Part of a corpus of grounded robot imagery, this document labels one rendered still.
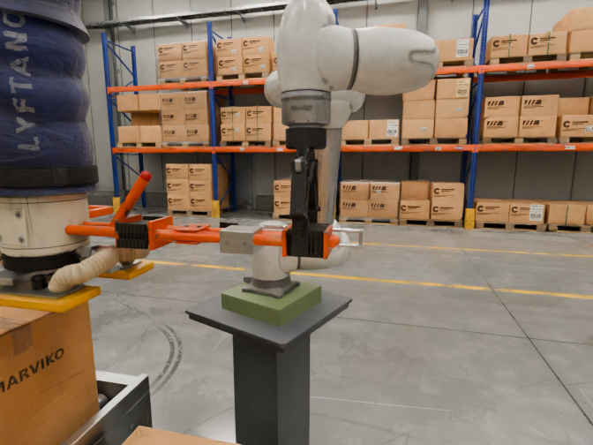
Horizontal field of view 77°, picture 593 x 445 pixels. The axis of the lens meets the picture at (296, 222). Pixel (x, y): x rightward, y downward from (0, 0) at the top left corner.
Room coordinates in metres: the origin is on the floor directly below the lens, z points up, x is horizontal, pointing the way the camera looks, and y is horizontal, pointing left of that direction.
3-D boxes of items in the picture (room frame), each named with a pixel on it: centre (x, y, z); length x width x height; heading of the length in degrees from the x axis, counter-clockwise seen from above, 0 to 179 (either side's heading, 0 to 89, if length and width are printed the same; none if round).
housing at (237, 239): (0.72, 0.11, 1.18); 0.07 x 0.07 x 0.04; 78
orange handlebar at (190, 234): (0.89, 0.34, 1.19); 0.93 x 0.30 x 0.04; 78
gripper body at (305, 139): (0.69, -0.02, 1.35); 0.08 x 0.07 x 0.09; 167
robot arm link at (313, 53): (0.70, -0.03, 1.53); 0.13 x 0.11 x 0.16; 97
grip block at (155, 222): (0.76, 0.32, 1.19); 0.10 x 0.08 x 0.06; 168
